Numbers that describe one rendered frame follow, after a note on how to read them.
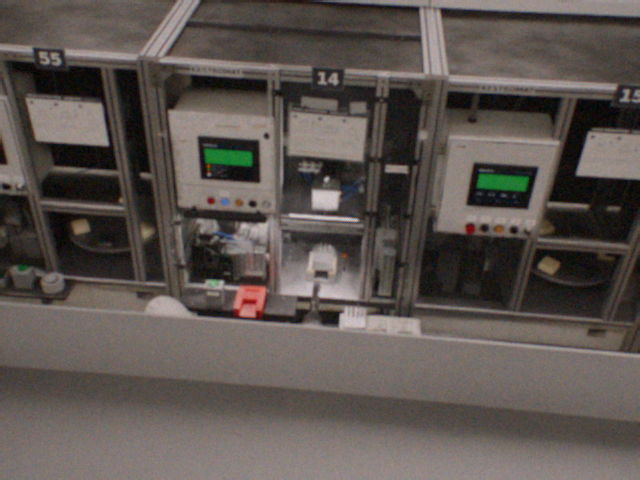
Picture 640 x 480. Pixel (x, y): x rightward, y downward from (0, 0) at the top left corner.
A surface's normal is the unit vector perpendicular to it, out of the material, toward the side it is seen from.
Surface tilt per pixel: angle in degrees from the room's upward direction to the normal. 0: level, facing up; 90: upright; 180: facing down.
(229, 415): 0
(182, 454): 0
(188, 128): 90
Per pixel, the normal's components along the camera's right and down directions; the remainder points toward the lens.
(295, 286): 0.03, -0.80
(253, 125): -0.11, 0.59
